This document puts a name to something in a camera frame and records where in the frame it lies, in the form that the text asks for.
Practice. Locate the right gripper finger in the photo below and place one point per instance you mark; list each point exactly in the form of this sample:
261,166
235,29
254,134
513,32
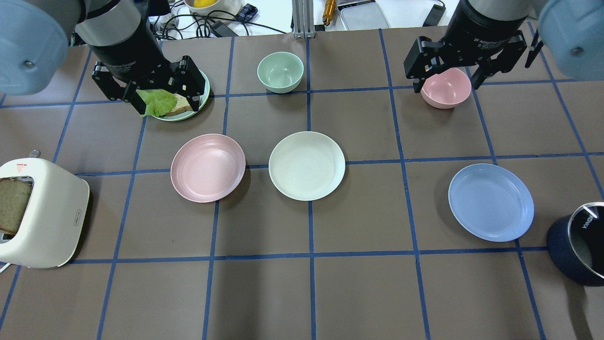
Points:
423,61
504,61

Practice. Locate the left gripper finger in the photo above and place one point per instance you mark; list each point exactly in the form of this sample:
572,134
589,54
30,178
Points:
113,91
185,79

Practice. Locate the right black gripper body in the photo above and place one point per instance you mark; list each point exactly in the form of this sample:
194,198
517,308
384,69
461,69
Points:
480,35

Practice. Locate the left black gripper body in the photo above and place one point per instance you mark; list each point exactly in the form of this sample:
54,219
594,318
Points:
128,54

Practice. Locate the pink plate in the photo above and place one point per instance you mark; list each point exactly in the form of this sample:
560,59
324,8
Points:
207,168

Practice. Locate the blue plate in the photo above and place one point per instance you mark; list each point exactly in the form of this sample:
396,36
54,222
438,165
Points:
490,202

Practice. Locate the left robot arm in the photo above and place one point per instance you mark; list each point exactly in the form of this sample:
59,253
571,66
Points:
35,36

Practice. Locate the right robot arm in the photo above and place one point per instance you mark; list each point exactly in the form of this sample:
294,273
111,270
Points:
571,29

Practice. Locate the bread slice on plate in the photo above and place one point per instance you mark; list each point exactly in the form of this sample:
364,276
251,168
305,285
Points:
181,106

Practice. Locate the green plate with sandwich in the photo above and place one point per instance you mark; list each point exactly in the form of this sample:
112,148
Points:
202,100

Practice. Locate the green lettuce leaf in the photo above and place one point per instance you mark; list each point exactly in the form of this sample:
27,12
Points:
158,103

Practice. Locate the pink bowl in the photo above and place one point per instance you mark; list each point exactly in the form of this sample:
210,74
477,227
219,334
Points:
447,90

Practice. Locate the bowl with toy fruit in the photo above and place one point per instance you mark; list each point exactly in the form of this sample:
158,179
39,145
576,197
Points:
204,7

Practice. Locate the green bowl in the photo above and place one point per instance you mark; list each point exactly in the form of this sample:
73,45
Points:
280,72

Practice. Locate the white toaster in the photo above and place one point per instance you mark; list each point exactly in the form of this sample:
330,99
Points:
53,220

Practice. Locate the bread slice in toaster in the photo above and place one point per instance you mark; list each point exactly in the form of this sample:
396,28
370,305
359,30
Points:
14,197

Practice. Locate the cream white plate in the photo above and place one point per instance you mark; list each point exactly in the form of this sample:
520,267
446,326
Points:
306,166

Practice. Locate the dark blue pot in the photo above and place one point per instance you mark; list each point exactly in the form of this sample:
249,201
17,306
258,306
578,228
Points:
575,244

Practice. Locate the aluminium frame post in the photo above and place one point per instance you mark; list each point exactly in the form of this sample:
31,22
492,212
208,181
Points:
303,19

